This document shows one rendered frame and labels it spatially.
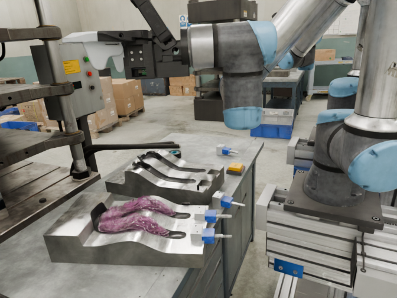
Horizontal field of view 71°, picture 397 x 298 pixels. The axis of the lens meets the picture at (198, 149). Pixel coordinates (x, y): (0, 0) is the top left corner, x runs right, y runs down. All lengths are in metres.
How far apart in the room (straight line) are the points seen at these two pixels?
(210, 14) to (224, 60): 4.56
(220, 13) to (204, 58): 4.51
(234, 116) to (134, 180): 0.81
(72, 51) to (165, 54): 1.24
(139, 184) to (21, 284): 0.53
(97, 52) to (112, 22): 8.96
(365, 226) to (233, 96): 0.45
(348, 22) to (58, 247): 7.03
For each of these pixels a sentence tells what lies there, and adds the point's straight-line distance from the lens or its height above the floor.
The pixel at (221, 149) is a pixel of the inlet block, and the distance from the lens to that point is 1.64.
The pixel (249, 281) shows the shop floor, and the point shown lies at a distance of 1.99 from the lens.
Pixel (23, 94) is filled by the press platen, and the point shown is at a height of 1.27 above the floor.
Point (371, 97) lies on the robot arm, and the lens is 0.61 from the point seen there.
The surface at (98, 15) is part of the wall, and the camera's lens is 9.78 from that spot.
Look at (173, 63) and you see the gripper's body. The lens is 0.53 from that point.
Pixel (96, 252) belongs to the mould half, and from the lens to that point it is 0.98.
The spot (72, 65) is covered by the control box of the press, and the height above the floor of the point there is 1.35.
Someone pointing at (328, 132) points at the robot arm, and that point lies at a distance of 0.73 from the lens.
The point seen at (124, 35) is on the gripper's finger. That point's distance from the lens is 0.50.
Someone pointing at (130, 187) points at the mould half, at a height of 0.85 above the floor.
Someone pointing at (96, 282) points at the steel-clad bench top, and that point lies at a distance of 0.96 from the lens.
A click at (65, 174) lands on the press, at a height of 0.79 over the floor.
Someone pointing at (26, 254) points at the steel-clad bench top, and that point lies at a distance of 1.18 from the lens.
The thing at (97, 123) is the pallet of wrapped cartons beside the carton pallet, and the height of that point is 0.24.
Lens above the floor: 1.45
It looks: 21 degrees down
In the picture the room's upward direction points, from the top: 4 degrees counter-clockwise
